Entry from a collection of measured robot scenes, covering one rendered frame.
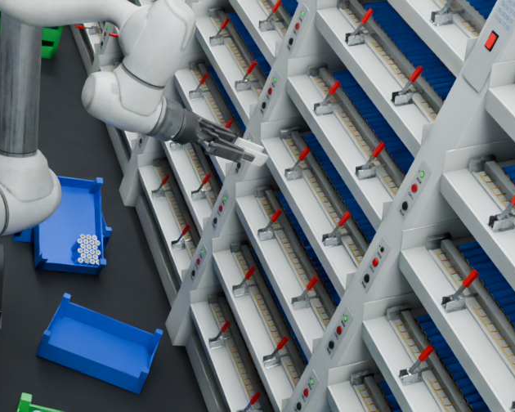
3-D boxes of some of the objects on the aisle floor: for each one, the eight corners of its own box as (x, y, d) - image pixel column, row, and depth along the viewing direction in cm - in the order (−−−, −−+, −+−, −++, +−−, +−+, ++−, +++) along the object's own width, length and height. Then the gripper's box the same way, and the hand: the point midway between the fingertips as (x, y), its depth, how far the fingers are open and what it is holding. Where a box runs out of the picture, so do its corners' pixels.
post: (240, 544, 250) (613, -146, 165) (230, 512, 257) (582, -164, 172) (311, 541, 259) (699, -114, 174) (299, 511, 266) (666, -133, 181)
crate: (98, 275, 317) (106, 265, 311) (33, 269, 308) (41, 258, 302) (95, 189, 330) (103, 177, 324) (33, 181, 321) (40, 169, 315)
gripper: (157, 117, 226) (244, 150, 239) (174, 157, 214) (264, 190, 227) (173, 90, 223) (261, 125, 236) (192, 128, 211) (282, 163, 224)
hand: (250, 152), depth 229 cm, fingers open, 3 cm apart
